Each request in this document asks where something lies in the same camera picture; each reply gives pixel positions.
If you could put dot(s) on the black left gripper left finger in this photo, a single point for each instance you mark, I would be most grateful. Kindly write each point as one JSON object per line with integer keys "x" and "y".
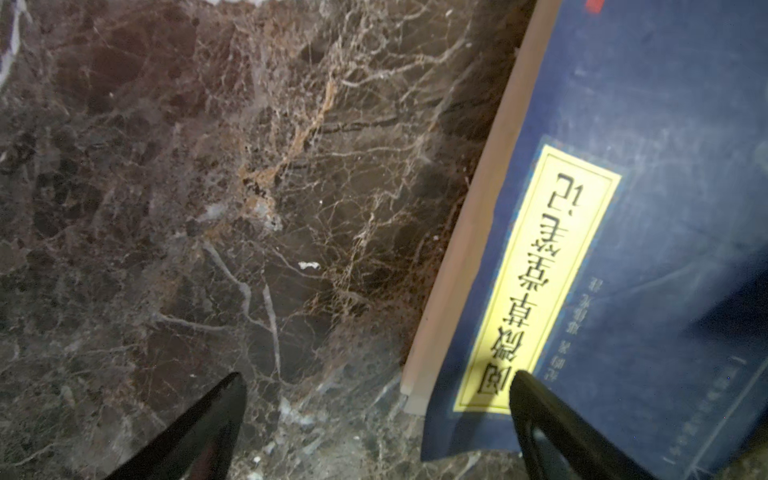
{"x": 200, "y": 443}

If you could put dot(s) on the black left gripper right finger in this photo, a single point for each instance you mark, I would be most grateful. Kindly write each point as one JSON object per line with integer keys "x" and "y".
{"x": 557, "y": 443}

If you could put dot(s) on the dark blue book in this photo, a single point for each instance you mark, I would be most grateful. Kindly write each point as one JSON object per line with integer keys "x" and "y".
{"x": 613, "y": 243}

